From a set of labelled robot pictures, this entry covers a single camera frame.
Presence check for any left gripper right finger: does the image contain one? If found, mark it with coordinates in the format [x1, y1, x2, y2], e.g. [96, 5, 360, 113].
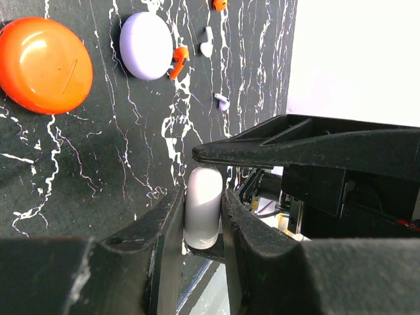
[221, 190, 419, 314]

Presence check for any purple earbud charging case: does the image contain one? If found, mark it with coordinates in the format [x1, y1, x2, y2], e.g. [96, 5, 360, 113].
[119, 12, 173, 81]

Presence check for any purple earbud lower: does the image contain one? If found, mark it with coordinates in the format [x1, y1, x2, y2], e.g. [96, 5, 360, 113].
[214, 93, 230, 112]

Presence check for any red earbud charging case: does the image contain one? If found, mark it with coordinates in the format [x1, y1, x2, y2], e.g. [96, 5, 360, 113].
[1, 17, 93, 114]

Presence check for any white earbud charging case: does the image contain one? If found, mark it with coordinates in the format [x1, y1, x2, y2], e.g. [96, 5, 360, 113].
[184, 167, 223, 250]

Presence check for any red earbud upper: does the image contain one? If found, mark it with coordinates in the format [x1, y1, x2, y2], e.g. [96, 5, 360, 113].
[212, 0, 228, 12]

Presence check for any red earbud lower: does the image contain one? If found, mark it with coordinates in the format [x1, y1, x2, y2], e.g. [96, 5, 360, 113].
[169, 47, 190, 80]

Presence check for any red earbud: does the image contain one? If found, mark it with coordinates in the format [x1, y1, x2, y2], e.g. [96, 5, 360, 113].
[212, 0, 228, 12]
[169, 47, 190, 80]

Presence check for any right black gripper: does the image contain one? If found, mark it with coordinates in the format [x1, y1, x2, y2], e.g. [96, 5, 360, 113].
[192, 114, 419, 239]

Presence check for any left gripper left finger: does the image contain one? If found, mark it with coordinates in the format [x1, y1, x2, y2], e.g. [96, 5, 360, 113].
[1, 186, 184, 314]

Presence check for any white earbud lower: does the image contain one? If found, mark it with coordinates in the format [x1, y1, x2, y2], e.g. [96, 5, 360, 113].
[199, 26, 214, 58]

